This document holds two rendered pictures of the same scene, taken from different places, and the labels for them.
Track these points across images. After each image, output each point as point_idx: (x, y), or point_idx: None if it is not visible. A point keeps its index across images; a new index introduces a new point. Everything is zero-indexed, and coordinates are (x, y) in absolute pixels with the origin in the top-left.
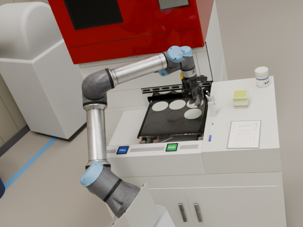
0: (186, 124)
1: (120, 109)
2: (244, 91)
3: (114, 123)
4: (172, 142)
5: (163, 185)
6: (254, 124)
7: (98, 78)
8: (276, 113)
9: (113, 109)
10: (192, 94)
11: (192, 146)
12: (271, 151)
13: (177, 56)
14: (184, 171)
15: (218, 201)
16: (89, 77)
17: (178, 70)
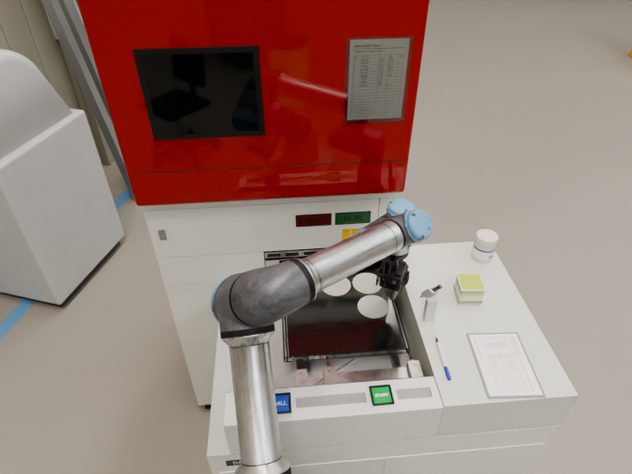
0: (371, 331)
1: (214, 285)
2: (475, 276)
3: (198, 307)
4: (375, 382)
5: (348, 456)
6: (511, 341)
7: (286, 287)
8: (533, 319)
9: (201, 284)
10: (400, 284)
11: (418, 390)
12: (562, 401)
13: (426, 231)
14: (398, 435)
15: (435, 469)
16: (259, 281)
17: (341, 226)
